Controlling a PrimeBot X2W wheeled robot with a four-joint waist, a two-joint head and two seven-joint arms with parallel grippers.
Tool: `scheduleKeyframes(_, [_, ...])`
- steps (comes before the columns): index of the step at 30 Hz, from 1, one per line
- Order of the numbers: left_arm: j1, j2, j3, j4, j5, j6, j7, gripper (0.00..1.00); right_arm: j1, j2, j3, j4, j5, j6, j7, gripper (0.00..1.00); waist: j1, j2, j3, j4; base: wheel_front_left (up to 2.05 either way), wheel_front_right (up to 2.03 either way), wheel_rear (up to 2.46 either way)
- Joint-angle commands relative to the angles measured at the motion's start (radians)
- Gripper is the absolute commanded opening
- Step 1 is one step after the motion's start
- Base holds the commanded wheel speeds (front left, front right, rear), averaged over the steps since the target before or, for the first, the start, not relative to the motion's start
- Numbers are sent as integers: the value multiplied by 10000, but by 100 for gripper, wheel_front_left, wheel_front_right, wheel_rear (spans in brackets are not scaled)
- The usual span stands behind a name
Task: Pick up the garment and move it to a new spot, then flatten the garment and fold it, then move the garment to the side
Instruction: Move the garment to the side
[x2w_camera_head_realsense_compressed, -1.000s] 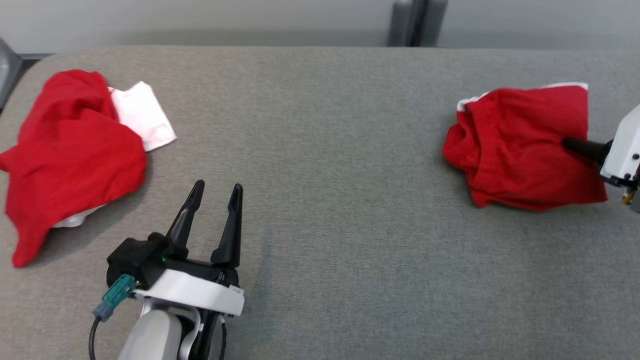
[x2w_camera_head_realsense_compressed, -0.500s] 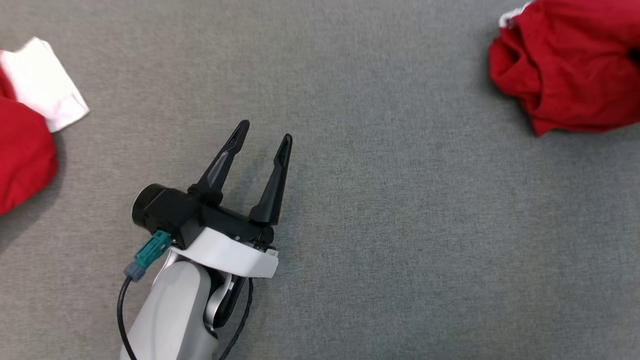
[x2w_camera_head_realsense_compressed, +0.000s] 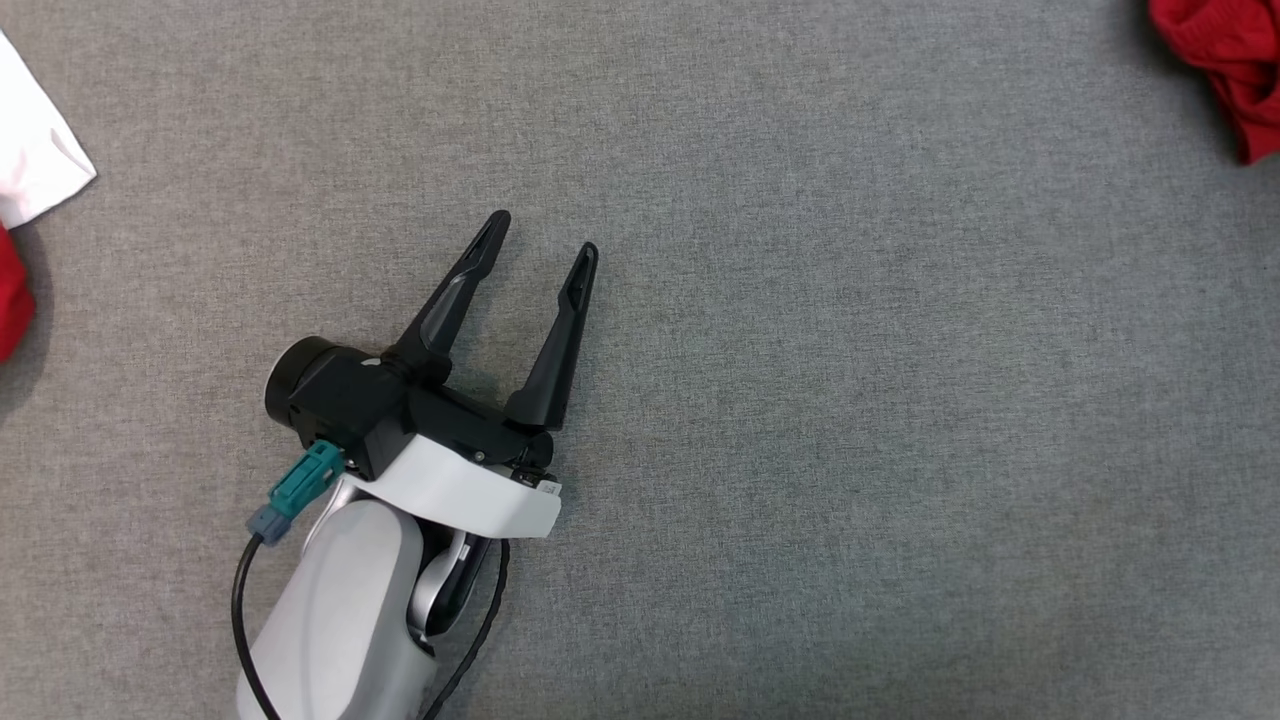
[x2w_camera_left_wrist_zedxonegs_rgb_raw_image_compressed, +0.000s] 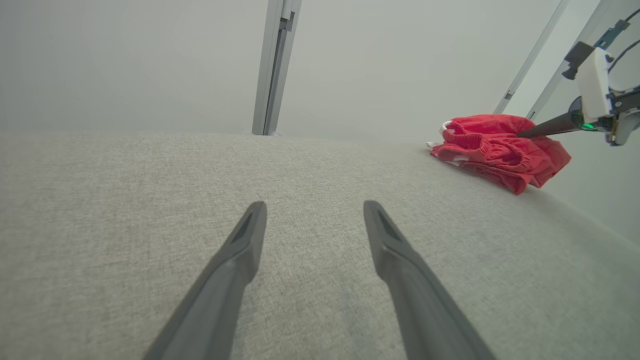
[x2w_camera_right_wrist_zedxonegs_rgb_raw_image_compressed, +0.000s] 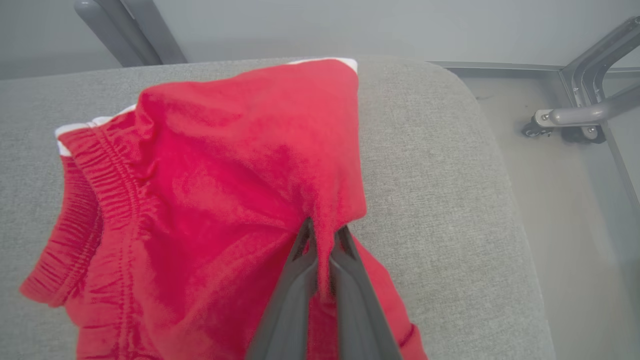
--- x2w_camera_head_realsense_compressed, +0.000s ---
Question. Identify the red shorts white trim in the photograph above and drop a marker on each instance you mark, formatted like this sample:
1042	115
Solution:
1230	40

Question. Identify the red basketball jersey white sleeves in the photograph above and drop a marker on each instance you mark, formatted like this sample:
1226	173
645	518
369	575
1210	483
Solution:
30	150

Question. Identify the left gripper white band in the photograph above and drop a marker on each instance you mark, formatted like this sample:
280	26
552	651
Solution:
470	490

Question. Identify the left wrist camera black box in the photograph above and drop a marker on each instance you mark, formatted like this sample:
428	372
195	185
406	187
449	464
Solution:
335	400

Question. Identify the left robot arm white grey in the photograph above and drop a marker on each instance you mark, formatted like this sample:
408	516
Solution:
340	600

